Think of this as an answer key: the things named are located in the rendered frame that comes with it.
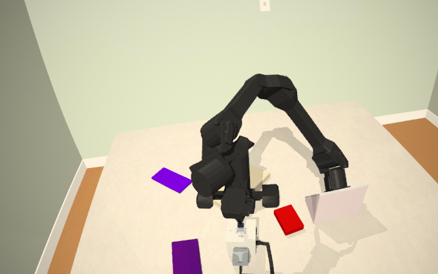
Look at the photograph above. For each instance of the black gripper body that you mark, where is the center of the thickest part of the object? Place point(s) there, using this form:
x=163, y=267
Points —
x=269, y=194

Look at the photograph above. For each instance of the red flat block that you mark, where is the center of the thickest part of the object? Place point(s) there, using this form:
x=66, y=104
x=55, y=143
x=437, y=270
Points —
x=288, y=219

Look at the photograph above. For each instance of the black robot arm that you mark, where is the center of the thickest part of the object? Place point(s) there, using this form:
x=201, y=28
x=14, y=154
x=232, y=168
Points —
x=223, y=159

